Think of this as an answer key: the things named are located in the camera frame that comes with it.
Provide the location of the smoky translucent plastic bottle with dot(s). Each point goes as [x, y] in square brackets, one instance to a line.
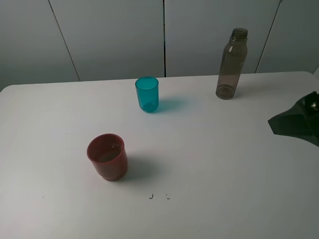
[233, 59]

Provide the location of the red plastic cup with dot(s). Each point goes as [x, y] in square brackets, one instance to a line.
[107, 154]

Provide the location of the teal translucent plastic cup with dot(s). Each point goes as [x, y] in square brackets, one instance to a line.
[148, 93]

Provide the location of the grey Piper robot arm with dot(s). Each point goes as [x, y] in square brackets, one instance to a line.
[300, 121]

